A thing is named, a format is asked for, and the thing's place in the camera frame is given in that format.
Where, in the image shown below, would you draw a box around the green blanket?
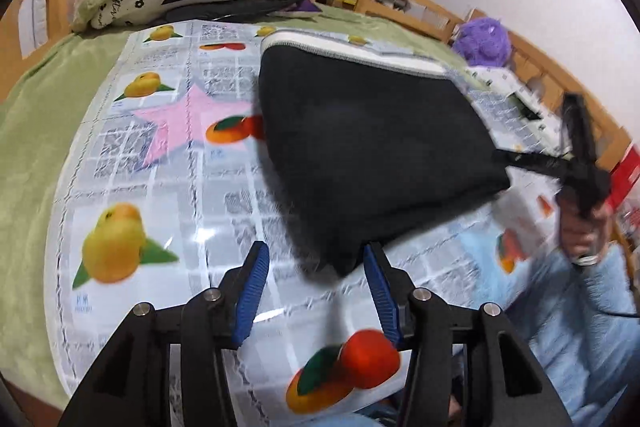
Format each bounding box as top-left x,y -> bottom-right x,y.
0,2 -> 481,408

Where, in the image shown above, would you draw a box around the pink star sticker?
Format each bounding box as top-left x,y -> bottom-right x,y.
134,83 -> 256,168

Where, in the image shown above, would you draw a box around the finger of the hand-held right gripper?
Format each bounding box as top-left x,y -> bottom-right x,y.
492,148 -> 576,182
560,93 -> 599,168

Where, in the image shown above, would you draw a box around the fruit print plastic mat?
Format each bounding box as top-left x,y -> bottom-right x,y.
45,19 -> 601,427

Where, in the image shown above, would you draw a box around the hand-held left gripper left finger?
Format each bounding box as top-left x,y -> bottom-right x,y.
57,241 -> 271,427

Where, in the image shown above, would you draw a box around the black pants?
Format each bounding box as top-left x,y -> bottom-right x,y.
257,27 -> 512,278

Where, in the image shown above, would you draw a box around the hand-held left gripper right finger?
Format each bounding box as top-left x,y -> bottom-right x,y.
362,242 -> 573,427

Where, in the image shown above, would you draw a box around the purple plush toy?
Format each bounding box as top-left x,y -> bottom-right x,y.
452,18 -> 512,68

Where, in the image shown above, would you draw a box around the purple cloth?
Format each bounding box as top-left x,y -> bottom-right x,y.
287,0 -> 323,16

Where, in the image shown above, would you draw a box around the red box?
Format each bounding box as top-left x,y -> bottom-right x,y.
607,152 -> 640,212

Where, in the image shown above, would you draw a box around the person's right hand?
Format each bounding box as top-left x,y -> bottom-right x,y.
556,202 -> 612,264

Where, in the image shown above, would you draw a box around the black cable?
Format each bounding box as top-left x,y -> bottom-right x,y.
597,304 -> 640,320

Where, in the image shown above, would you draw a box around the person's blue fleece clothing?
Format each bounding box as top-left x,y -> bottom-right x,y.
320,252 -> 640,427

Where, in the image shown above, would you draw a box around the person's right forearm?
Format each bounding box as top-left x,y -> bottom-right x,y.
575,239 -> 640,323

